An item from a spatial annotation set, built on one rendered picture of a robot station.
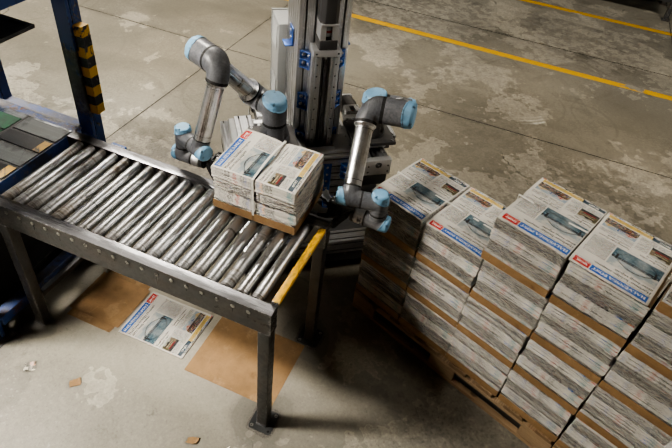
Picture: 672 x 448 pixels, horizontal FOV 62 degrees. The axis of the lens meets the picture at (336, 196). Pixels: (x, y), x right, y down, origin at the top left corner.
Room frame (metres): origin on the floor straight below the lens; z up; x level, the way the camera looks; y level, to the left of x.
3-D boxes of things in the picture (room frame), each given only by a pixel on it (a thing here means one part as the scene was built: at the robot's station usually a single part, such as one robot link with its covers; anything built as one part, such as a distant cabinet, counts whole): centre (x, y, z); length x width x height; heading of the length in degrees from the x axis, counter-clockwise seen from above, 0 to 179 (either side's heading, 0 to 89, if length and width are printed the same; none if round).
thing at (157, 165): (1.93, 0.65, 0.74); 1.34 x 0.05 x 0.12; 72
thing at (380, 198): (1.77, -0.17, 0.92); 0.11 x 0.08 x 0.11; 83
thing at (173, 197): (1.69, 0.73, 0.77); 0.47 x 0.05 x 0.05; 162
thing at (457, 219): (1.75, -0.73, 0.42); 1.17 x 0.39 x 0.83; 51
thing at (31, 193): (1.85, 1.23, 0.77); 0.47 x 0.05 x 0.05; 162
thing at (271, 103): (2.29, 0.35, 0.98); 0.13 x 0.12 x 0.14; 49
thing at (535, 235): (1.67, -0.83, 0.95); 0.38 x 0.29 x 0.23; 142
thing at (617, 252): (1.49, -1.06, 1.06); 0.37 x 0.28 x 0.01; 143
